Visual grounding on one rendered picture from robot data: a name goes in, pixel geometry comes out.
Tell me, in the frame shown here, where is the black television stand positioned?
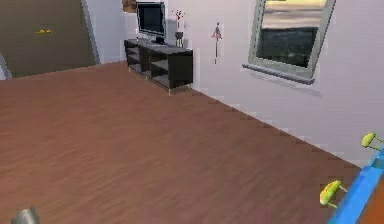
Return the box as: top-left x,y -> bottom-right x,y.
123,38 -> 194,97

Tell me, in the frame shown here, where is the vase with red twigs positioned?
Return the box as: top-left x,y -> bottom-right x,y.
172,9 -> 186,34

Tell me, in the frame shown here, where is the black television set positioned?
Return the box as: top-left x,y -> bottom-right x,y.
135,1 -> 167,45

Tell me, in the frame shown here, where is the grey framed window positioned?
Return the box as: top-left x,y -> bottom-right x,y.
241,0 -> 337,86

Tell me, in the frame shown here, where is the framed picture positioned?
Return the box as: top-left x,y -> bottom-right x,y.
122,0 -> 138,14

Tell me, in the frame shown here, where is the brown room door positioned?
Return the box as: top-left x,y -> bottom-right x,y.
0,0 -> 101,79

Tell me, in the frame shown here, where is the blue furniture with yellow knobs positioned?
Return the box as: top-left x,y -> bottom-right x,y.
319,131 -> 384,224

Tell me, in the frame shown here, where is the grey metal cylinder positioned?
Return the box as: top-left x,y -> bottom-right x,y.
10,206 -> 42,224

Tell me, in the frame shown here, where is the red wall ornament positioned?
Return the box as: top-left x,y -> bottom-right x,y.
211,22 -> 223,65

